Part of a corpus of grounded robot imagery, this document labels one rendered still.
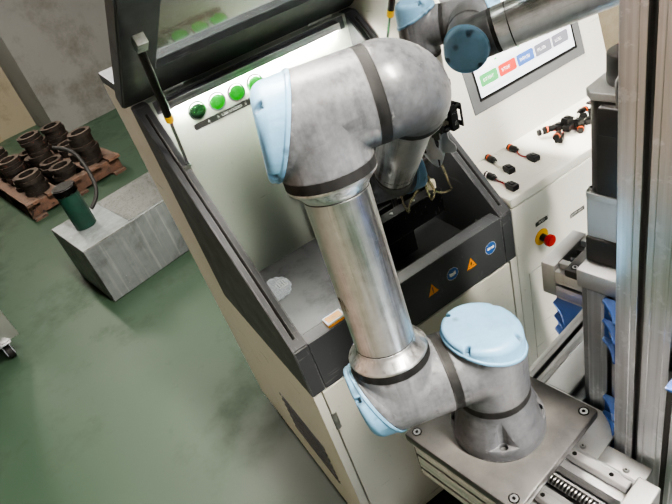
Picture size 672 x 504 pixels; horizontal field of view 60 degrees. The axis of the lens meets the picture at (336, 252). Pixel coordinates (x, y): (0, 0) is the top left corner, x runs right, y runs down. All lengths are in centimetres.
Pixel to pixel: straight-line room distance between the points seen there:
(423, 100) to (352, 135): 9
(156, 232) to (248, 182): 202
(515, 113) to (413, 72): 126
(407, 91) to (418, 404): 43
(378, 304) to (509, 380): 24
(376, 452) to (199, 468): 101
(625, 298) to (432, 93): 39
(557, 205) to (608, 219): 88
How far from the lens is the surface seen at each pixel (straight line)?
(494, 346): 84
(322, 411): 153
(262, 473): 243
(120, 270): 370
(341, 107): 64
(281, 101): 64
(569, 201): 182
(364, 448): 172
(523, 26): 104
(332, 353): 144
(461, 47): 103
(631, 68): 69
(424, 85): 67
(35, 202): 532
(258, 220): 182
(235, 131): 170
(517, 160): 180
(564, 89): 205
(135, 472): 273
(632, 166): 74
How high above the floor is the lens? 188
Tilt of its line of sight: 35 degrees down
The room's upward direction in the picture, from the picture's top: 19 degrees counter-clockwise
